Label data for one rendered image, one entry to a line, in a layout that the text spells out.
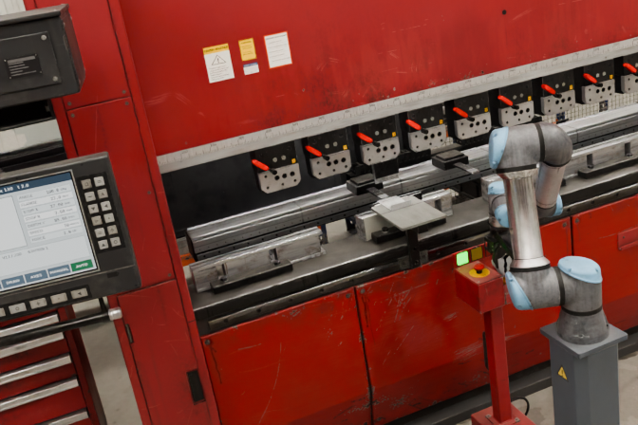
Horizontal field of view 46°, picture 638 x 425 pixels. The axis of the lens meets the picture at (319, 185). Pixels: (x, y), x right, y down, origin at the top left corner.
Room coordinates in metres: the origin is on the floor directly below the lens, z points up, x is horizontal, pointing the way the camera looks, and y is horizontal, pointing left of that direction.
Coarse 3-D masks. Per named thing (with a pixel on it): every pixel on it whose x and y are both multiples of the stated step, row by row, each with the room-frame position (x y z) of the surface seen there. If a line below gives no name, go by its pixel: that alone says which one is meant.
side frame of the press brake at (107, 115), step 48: (48, 0) 2.13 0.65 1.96; (96, 0) 2.17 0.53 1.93; (96, 48) 2.16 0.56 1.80; (96, 96) 2.15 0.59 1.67; (96, 144) 2.14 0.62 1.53; (144, 144) 2.18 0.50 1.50; (144, 192) 2.17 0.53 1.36; (144, 240) 2.16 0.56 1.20; (144, 288) 2.15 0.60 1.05; (144, 336) 2.13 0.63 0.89; (192, 336) 2.18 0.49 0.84; (144, 384) 2.12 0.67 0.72; (192, 384) 2.17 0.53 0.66
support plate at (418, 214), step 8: (416, 200) 2.63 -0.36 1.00; (376, 208) 2.63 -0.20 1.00; (384, 208) 2.61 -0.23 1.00; (408, 208) 2.57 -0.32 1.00; (416, 208) 2.56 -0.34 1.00; (424, 208) 2.54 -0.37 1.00; (432, 208) 2.53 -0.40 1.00; (384, 216) 2.53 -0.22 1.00; (392, 216) 2.51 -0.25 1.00; (400, 216) 2.50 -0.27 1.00; (408, 216) 2.49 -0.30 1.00; (416, 216) 2.48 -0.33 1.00; (424, 216) 2.46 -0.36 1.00; (432, 216) 2.45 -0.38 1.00; (440, 216) 2.44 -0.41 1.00; (392, 224) 2.47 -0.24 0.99; (400, 224) 2.43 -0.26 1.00; (408, 224) 2.42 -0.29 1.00; (416, 224) 2.41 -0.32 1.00
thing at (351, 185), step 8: (360, 176) 2.92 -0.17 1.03; (368, 176) 2.90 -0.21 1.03; (352, 184) 2.87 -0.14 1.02; (360, 184) 2.85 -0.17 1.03; (368, 184) 2.85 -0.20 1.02; (376, 184) 2.86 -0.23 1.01; (352, 192) 2.87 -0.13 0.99; (360, 192) 2.84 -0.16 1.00; (368, 192) 2.82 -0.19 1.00; (376, 192) 2.79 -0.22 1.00
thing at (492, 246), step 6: (492, 228) 2.41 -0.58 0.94; (498, 228) 2.39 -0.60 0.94; (504, 228) 2.38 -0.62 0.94; (492, 234) 2.44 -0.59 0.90; (486, 240) 2.45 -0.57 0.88; (492, 240) 2.42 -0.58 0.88; (492, 246) 2.42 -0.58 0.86; (498, 246) 2.39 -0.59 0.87; (492, 252) 2.43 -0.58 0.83; (498, 252) 2.39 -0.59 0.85; (504, 252) 2.40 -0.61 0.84
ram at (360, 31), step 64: (128, 0) 2.40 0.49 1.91; (192, 0) 2.46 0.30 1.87; (256, 0) 2.53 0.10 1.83; (320, 0) 2.60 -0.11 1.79; (384, 0) 2.67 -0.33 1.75; (448, 0) 2.75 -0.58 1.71; (512, 0) 2.83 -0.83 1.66; (576, 0) 2.92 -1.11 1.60; (192, 64) 2.45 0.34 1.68; (320, 64) 2.58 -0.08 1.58; (384, 64) 2.66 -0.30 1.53; (448, 64) 2.74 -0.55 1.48; (512, 64) 2.82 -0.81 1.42; (576, 64) 2.92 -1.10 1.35; (192, 128) 2.44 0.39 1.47; (256, 128) 2.50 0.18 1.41; (320, 128) 2.57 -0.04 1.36
